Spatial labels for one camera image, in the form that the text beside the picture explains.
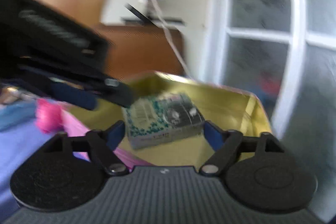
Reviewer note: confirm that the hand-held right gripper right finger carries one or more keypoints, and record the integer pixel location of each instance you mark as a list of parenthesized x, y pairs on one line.
[(212, 134)]

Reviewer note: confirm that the white framed glass door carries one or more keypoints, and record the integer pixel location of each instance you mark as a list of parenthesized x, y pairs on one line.
[(294, 37)]

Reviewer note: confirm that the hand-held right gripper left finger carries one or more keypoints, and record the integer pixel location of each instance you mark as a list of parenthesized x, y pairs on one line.
[(116, 132)]

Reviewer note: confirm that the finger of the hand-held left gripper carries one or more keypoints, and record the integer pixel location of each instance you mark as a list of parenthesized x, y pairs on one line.
[(118, 92), (74, 97)]

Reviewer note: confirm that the green patterned tissue packet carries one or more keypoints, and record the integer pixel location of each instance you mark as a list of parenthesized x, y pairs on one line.
[(157, 119)]

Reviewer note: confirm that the pink cloth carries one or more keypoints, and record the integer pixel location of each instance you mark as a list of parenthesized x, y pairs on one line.
[(78, 127)]

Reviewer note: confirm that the wooden cabinet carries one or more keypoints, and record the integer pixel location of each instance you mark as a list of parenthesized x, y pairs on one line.
[(147, 50)]

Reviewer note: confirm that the gold tin box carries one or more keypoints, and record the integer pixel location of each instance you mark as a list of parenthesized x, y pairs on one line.
[(231, 119)]

